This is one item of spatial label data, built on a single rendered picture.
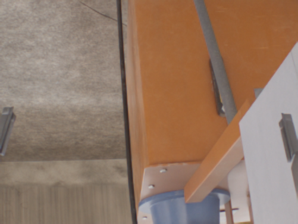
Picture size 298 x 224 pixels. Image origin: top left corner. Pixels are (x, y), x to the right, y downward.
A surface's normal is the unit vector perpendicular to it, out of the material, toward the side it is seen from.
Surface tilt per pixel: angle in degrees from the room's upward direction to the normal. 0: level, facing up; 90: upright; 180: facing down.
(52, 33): 0
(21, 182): 90
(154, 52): 90
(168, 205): 83
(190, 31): 90
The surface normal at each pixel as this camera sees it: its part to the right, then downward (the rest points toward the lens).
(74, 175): 0.13, -0.41
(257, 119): -0.99, 0.03
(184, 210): -0.09, -0.29
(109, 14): 0.09, 0.91
